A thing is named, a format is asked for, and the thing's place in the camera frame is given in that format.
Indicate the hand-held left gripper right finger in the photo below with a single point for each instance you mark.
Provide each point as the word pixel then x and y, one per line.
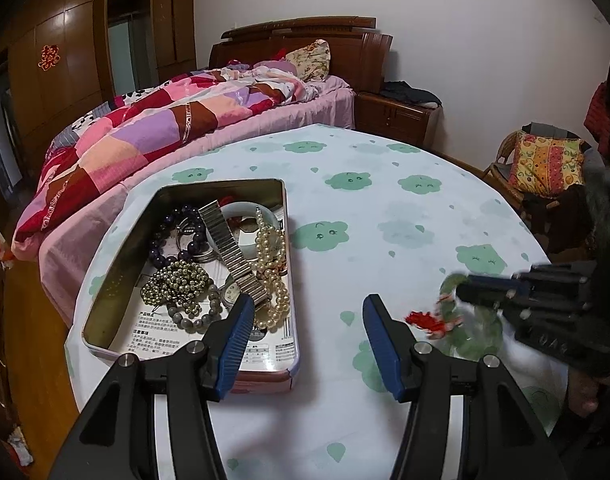
pixel 382 352

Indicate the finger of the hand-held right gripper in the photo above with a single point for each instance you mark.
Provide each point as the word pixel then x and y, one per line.
pixel 485 296
pixel 500 282

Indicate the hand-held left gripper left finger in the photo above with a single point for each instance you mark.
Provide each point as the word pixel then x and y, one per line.
pixel 235 347

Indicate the green jade pendant red tassel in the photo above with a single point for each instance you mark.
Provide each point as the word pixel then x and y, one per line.
pixel 477 340

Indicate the watch with metal band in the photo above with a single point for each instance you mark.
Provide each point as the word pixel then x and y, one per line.
pixel 230 250

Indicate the pink tin box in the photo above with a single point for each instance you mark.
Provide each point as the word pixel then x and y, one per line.
pixel 115 280

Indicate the pale jade bangle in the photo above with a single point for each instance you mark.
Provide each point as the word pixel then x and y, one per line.
pixel 241 206

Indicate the person's right hand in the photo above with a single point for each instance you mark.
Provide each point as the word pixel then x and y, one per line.
pixel 584 397

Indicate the printed paper sheet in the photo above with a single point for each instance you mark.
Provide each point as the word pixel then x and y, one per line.
pixel 155 340

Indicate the dark clothes on chair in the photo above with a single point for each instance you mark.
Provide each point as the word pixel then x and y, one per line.
pixel 560 220

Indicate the wicker chair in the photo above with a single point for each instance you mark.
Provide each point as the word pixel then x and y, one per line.
pixel 505 175

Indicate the colourful patterned cushion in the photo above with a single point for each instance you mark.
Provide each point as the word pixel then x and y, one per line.
pixel 547 162

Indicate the cloud-printed tablecloth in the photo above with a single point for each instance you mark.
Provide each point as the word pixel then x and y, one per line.
pixel 385 210

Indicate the pink bed sheet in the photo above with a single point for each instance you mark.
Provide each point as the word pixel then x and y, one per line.
pixel 80 265

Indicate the wooden nightstand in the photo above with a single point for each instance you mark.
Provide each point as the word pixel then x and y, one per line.
pixel 395 117

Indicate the red garment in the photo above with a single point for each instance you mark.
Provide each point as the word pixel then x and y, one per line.
pixel 602 115

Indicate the dark clothes on nightstand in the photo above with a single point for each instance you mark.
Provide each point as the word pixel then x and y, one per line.
pixel 410 92

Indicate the patchwork quilt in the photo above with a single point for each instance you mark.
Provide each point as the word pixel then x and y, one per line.
pixel 150 130

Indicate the wooden bed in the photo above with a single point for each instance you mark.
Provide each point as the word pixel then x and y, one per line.
pixel 355 50

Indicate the floral pillow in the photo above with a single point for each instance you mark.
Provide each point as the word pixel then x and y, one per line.
pixel 312 60

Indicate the red paper decoration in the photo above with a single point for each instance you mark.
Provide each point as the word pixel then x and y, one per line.
pixel 49 57

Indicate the wooden wardrobe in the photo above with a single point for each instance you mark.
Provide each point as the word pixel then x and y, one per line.
pixel 60 35

